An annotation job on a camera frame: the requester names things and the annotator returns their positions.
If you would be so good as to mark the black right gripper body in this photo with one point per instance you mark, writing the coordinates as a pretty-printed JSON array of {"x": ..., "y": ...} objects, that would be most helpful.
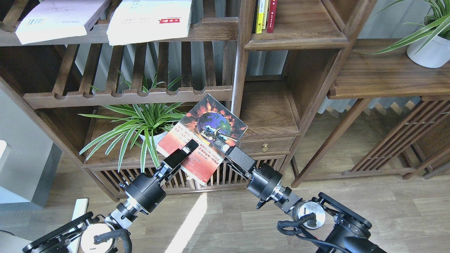
[{"x": 240, "y": 162}]

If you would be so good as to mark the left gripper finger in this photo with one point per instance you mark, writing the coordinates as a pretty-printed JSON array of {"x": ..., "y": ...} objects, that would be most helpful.
[{"x": 190, "y": 147}]

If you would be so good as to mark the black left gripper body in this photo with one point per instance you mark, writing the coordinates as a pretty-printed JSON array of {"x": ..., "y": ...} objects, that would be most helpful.
[{"x": 170, "y": 165}]

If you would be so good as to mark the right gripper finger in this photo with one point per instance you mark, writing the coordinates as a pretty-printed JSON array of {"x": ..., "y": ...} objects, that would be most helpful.
[
  {"x": 210, "y": 134},
  {"x": 221, "y": 146}
]

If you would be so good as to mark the red planet cover book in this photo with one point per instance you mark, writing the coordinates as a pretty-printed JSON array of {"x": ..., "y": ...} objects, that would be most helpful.
[{"x": 207, "y": 114}]

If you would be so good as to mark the white book red stamp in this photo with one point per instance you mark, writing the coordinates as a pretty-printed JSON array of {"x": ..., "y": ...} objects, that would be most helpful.
[{"x": 136, "y": 21}]

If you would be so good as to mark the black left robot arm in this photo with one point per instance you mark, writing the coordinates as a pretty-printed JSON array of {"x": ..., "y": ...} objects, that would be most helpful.
[{"x": 96, "y": 236}]

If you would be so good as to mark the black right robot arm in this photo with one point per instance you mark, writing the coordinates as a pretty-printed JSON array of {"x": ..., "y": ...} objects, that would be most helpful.
[{"x": 350, "y": 233}]

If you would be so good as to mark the small wooden drawer brass knob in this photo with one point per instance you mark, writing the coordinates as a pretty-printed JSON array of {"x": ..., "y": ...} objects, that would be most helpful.
[{"x": 267, "y": 146}]

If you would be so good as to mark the spider plant white pot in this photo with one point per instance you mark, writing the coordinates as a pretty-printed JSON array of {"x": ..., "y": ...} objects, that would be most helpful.
[
  {"x": 429, "y": 46},
  {"x": 139, "y": 126}
]

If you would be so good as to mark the dark wooden bookshelf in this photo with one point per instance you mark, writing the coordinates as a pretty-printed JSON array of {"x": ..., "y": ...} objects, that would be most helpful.
[{"x": 274, "y": 82}]

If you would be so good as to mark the left slatted cabinet door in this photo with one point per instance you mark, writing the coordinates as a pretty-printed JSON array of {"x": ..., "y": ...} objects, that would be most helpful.
[{"x": 109, "y": 179}]

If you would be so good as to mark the yellow upright book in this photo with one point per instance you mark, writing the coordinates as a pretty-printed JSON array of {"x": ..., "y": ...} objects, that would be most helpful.
[{"x": 260, "y": 16}]

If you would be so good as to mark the cream thin upright book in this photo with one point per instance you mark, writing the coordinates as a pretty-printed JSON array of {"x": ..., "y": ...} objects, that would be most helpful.
[{"x": 265, "y": 16}]

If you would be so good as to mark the grey white cabinet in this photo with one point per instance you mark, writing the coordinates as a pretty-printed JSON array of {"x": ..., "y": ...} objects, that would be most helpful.
[{"x": 30, "y": 161}]

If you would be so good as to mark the dark red upright book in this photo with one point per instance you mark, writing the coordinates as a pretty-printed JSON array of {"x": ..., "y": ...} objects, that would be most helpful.
[{"x": 271, "y": 16}]

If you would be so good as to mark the dark wooden side table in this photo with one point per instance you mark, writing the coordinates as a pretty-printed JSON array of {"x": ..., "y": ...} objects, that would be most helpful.
[{"x": 418, "y": 144}]

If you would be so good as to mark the pale pink white book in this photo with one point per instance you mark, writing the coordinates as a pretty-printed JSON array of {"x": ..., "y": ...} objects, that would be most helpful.
[{"x": 55, "y": 19}]

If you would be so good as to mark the right spider plant white pot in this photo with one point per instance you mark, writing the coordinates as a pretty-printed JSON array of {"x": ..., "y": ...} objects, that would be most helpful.
[{"x": 429, "y": 46}]

